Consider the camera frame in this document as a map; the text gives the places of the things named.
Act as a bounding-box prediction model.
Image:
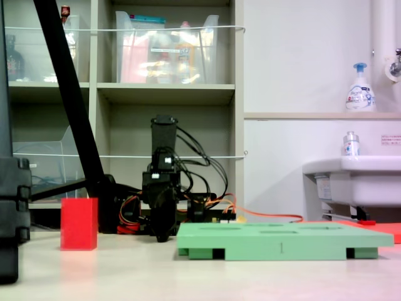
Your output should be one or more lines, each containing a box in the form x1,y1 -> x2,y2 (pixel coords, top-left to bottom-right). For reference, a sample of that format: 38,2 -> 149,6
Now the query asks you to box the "clear bin with supplies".
115,11 -> 220,85

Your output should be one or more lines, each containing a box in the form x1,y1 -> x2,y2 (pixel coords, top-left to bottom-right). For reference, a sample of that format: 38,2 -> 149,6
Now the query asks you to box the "circuit board with connectors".
211,214 -> 247,225

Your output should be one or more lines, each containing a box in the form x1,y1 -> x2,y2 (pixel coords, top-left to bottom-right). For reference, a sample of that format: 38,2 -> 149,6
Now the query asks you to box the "dark glass bottle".
5,34 -> 25,82

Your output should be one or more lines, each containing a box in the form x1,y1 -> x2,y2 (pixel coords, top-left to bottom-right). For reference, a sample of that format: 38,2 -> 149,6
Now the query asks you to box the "thick black tripod leg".
33,0 -> 118,235

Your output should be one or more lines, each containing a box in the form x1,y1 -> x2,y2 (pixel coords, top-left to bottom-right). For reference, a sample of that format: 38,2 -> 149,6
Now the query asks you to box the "notched black stack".
0,156 -> 32,285

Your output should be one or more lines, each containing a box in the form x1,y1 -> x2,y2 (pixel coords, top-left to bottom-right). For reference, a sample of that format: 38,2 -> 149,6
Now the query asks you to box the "orange flat block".
338,220 -> 401,245

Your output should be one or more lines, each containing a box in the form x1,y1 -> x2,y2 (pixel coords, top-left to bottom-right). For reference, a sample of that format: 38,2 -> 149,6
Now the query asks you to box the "clear plastic storage bin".
4,14 -> 81,83

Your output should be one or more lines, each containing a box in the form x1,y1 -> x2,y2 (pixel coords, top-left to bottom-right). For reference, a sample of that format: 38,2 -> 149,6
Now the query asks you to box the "green shape-hole board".
177,221 -> 395,261

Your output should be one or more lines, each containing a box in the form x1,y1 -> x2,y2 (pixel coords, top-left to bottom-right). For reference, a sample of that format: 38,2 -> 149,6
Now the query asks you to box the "thin orange wire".
219,193 -> 304,224

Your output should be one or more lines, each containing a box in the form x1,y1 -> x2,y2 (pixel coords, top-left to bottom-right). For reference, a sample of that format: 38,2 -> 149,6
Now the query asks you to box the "metal faucet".
385,48 -> 401,83

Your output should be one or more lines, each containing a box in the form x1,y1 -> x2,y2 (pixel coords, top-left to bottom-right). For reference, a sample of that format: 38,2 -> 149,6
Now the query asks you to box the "white ceramic sink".
302,155 -> 401,221

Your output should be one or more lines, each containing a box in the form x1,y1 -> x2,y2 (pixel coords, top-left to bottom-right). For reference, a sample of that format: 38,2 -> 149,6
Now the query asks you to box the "thin black tripod brace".
30,177 -> 90,202

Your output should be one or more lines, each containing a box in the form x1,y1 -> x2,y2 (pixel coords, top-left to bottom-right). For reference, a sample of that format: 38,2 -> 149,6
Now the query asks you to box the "white elastic cord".
12,150 -> 249,159
4,25 -> 247,34

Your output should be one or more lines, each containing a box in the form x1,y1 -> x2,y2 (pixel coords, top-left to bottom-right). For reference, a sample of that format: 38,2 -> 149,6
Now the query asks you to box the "clear plastic file box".
12,125 -> 89,201

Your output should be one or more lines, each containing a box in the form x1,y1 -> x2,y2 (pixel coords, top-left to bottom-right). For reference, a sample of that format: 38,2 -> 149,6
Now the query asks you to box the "pink package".
120,34 -> 150,83

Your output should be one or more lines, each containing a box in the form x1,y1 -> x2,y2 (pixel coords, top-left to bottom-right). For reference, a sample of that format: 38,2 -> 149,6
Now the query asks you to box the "dark grey tripod pole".
0,0 -> 14,158

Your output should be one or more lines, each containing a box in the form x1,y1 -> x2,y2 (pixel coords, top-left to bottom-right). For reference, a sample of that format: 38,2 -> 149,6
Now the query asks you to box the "beige shelf unit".
0,0 -> 245,210

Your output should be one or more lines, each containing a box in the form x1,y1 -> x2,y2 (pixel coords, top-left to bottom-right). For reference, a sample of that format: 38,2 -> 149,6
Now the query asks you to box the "small silver-capped bottle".
343,130 -> 360,157

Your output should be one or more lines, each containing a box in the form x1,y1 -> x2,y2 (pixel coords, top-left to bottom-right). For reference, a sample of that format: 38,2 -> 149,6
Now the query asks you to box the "red square block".
60,197 -> 99,251

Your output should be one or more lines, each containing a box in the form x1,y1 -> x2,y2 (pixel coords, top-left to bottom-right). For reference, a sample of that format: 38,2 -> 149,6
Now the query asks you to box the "white foam soap dispenser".
345,62 -> 377,113

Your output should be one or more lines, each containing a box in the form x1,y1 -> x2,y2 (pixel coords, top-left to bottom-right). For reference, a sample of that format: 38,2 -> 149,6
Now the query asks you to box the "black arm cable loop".
175,125 -> 229,204

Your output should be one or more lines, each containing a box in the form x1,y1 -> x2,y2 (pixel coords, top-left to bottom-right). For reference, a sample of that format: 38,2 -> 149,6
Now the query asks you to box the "bottle with pink cap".
175,21 -> 197,84

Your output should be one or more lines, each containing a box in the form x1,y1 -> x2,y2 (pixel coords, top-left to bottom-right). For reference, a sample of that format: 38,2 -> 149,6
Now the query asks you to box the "white wall pipe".
371,0 -> 397,112

